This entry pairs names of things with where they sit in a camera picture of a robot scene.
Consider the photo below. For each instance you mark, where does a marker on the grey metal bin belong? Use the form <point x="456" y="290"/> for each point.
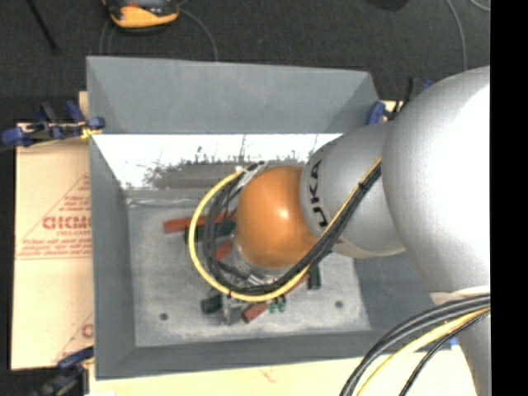
<point x="165" y="287"/>

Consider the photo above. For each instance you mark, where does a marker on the brown cardboard board, red print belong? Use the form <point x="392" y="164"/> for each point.
<point x="49" y="287"/>

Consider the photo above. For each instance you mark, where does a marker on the red-brown flat block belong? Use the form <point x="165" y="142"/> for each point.
<point x="255" y="312"/>
<point x="223" y="251"/>
<point x="177" y="224"/>

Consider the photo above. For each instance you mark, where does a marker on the dark green flat block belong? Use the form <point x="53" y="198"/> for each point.
<point x="210" y="303"/>
<point x="314" y="279"/>

